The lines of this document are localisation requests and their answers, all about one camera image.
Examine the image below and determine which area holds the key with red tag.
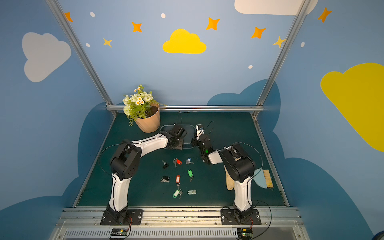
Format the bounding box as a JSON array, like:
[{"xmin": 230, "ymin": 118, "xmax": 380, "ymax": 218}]
[
  {"xmin": 176, "ymin": 175, "xmax": 181, "ymax": 189},
  {"xmin": 173, "ymin": 158, "xmax": 182, "ymax": 168}
]

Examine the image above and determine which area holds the controller board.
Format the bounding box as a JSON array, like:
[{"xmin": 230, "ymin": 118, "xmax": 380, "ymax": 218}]
[
  {"xmin": 237, "ymin": 228, "xmax": 253, "ymax": 240},
  {"xmin": 109, "ymin": 228, "xmax": 130, "ymax": 240}
]

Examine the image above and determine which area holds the beige work glove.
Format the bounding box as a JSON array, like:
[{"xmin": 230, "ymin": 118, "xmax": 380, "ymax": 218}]
[{"xmin": 224, "ymin": 167, "xmax": 235, "ymax": 191}]

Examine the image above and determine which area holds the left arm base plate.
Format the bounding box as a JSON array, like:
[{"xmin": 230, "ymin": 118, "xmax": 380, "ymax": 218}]
[{"xmin": 100, "ymin": 209, "xmax": 143, "ymax": 226}]

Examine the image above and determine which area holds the key with black tag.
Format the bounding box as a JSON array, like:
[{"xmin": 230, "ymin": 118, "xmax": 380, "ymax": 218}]
[
  {"xmin": 161, "ymin": 176, "xmax": 170, "ymax": 183},
  {"xmin": 162, "ymin": 161, "xmax": 169, "ymax": 170}
]

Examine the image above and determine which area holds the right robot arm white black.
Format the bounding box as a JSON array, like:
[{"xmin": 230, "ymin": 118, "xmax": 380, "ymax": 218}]
[{"xmin": 192, "ymin": 124, "xmax": 256, "ymax": 222}]

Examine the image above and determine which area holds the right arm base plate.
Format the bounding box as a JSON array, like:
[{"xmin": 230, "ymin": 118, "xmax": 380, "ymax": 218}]
[{"xmin": 221, "ymin": 209, "xmax": 262, "ymax": 225}]

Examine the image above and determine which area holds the white artificial flowers plant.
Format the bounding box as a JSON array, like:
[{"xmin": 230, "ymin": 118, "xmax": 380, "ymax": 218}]
[{"xmin": 123, "ymin": 85, "xmax": 164, "ymax": 127}]

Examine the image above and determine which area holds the right controller board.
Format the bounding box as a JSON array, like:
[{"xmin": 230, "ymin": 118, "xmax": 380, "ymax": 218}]
[{"xmin": 237, "ymin": 228, "xmax": 253, "ymax": 240}]

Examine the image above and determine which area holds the blue plastic storage box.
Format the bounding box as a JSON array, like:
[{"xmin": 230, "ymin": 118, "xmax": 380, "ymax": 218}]
[{"xmin": 159, "ymin": 124, "xmax": 197, "ymax": 150}]

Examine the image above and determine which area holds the left controller board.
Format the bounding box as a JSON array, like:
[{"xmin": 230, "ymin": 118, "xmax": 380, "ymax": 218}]
[{"xmin": 109, "ymin": 228, "xmax": 130, "ymax": 240}]

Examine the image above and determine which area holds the key with green tag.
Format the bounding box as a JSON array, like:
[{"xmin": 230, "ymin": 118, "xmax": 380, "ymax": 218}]
[{"xmin": 188, "ymin": 170, "xmax": 194, "ymax": 183}]

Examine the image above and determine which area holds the light blue hand brush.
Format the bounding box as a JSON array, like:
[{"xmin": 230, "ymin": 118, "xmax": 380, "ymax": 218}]
[{"xmin": 253, "ymin": 169, "xmax": 274, "ymax": 189}]

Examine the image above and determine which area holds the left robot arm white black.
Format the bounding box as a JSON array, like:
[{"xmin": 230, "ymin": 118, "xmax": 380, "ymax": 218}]
[{"xmin": 101, "ymin": 125, "xmax": 186, "ymax": 226}]

